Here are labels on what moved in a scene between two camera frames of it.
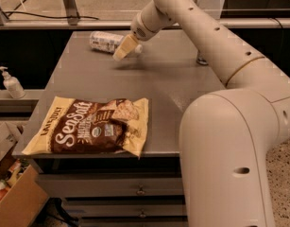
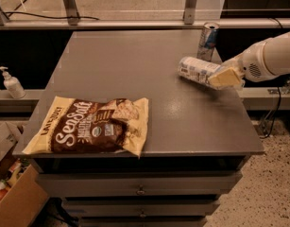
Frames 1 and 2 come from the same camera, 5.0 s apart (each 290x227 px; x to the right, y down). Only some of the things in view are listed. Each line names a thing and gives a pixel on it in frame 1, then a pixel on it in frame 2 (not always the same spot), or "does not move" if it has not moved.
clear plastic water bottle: x=105 y=42 to x=197 y=71
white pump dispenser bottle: x=12 y=84 does not move
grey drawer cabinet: x=105 y=189 does not move
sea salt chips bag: x=76 y=126 does not move
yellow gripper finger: x=126 y=46 to x=226 y=78
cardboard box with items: x=19 y=195 does not move
